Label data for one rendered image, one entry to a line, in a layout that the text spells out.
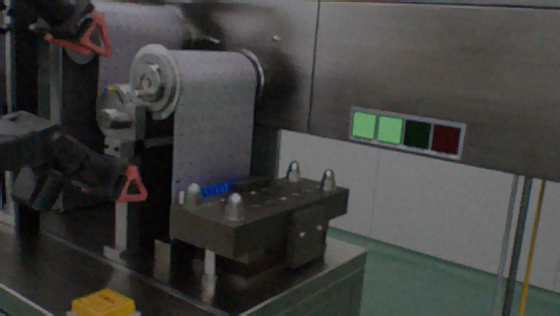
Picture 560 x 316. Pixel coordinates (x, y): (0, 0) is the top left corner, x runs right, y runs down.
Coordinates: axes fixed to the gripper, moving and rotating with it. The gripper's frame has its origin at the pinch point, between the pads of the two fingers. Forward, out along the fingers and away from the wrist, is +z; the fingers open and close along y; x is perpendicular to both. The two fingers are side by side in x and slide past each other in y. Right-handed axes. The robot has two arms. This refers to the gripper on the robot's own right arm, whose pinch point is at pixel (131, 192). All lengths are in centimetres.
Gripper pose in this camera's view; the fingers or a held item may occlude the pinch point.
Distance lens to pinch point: 108.5
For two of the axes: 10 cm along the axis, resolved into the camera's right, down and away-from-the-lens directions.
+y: 8.1, 1.7, -5.7
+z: 4.7, 4.1, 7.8
